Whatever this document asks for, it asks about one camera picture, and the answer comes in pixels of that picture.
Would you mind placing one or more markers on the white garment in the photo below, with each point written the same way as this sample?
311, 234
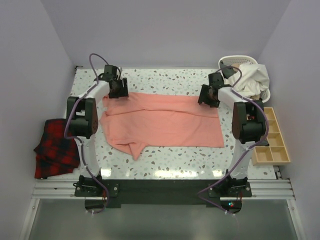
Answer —
252, 77

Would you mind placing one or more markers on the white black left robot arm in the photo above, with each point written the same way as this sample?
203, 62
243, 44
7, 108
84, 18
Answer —
82, 116

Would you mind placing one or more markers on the red black plaid shirt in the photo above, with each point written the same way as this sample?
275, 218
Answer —
55, 155

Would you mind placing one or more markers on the dark grey garment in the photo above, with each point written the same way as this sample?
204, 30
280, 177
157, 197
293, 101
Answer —
227, 71

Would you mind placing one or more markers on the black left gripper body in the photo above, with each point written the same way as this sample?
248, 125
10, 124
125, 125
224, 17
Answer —
121, 88

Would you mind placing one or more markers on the wooden compartment tray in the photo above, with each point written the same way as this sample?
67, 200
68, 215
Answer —
274, 152

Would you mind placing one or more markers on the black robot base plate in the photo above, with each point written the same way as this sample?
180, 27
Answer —
114, 193

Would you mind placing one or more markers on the white perforated laundry basket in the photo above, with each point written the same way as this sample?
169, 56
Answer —
251, 80

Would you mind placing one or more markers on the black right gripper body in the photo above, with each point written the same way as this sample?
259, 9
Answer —
205, 97

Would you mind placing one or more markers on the pink t shirt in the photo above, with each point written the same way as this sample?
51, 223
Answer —
141, 120

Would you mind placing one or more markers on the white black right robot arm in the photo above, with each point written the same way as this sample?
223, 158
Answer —
249, 124

